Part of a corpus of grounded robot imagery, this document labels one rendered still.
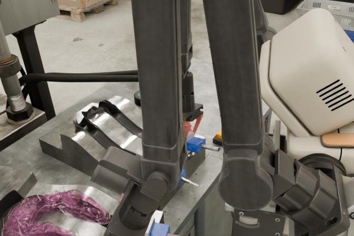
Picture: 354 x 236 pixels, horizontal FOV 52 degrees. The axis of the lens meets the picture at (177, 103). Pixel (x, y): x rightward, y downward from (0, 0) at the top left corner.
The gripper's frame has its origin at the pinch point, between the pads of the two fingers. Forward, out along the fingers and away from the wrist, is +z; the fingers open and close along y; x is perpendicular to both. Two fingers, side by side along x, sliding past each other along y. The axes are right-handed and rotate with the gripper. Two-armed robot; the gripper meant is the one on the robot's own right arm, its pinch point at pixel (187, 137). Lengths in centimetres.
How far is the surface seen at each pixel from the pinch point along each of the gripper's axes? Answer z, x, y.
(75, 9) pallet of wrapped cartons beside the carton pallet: 2, -312, -234
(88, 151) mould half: 2.1, -24.4, 17.4
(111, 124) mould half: -1.1, -26.2, 4.7
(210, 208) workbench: 38.9, -3.2, -17.0
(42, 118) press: 7, -71, 0
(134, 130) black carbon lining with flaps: 2.4, -21.0, -0.2
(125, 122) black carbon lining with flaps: 0.0, -24.6, 0.0
